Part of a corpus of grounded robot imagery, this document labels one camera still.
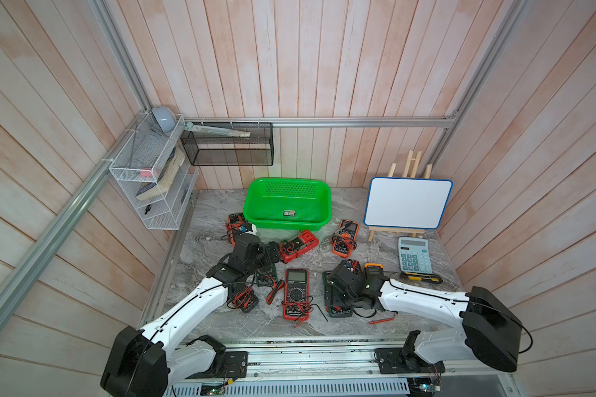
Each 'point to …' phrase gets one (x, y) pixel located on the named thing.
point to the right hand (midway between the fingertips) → (334, 296)
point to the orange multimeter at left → (233, 223)
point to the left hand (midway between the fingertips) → (268, 251)
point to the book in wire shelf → (165, 178)
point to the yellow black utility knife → (428, 278)
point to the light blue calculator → (415, 255)
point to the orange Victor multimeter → (344, 240)
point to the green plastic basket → (298, 204)
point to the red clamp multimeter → (290, 248)
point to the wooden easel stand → (373, 230)
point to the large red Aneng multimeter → (296, 297)
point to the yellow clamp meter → (372, 269)
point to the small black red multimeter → (246, 300)
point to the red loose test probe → (382, 320)
